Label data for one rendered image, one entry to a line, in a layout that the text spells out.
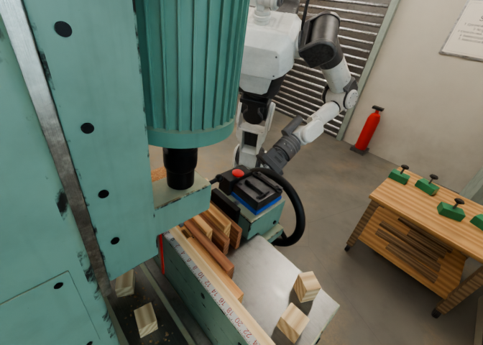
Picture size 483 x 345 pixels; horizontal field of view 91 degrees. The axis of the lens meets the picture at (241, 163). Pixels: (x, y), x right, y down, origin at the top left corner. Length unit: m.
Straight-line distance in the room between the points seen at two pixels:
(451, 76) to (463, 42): 0.31
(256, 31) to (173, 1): 0.64
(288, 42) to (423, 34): 2.51
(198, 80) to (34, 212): 0.20
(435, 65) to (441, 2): 0.56
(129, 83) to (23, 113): 0.10
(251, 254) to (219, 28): 0.46
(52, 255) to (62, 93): 0.15
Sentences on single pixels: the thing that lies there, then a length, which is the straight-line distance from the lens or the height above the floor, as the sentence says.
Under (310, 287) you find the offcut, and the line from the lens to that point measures 0.52.
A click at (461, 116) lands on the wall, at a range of 3.30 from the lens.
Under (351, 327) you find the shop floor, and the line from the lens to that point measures 1.69.
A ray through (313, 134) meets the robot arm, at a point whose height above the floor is 1.00.
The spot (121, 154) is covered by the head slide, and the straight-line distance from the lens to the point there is 0.30.
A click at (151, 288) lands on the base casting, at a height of 0.80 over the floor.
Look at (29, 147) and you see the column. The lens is 0.23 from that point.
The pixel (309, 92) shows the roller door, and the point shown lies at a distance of 3.73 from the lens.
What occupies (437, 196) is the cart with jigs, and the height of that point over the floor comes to 0.53.
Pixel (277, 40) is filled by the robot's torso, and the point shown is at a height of 1.29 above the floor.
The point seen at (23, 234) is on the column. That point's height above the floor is 1.19.
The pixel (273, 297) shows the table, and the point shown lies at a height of 0.90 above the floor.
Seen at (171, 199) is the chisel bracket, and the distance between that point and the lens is 0.44.
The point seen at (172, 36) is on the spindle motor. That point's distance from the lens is 0.29.
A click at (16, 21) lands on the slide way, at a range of 0.24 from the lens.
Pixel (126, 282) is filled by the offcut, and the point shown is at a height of 0.83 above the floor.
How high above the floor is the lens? 1.37
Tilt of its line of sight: 33 degrees down
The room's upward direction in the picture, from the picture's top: 9 degrees clockwise
